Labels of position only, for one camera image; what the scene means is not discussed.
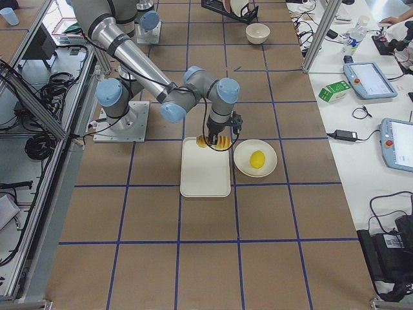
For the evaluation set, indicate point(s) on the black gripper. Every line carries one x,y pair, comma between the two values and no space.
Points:
213,130

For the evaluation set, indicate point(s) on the cream round plate with lemon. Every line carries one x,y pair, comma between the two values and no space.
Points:
243,152

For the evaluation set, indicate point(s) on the cream plate in rack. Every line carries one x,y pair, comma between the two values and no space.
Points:
239,7

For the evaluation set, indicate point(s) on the white rectangular tray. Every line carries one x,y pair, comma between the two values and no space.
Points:
205,173

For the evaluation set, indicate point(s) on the yellow lemon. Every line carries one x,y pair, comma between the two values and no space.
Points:
257,159

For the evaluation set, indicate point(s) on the cream bowl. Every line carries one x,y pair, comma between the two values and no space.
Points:
257,33

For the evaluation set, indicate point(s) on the black dish rack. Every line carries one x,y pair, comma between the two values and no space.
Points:
223,8

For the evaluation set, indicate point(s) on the black power adapter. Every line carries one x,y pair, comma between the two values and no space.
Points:
345,135

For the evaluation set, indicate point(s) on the green white carton box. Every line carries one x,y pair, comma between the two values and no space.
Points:
334,91

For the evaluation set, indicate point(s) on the clear water bottle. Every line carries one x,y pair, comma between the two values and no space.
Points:
355,36

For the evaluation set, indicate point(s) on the blue teach pendant far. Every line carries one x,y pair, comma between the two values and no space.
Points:
368,81

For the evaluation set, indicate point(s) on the blue teach pendant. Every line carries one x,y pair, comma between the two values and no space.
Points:
396,143
368,81

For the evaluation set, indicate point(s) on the blue teach pendant near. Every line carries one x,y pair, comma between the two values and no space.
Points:
396,143

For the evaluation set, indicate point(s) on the light blue plastic cup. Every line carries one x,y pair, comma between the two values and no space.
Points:
9,15

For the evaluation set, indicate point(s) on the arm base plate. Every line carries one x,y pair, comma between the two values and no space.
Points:
131,127
148,37

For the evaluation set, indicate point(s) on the aluminium frame post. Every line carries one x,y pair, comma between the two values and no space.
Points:
323,27

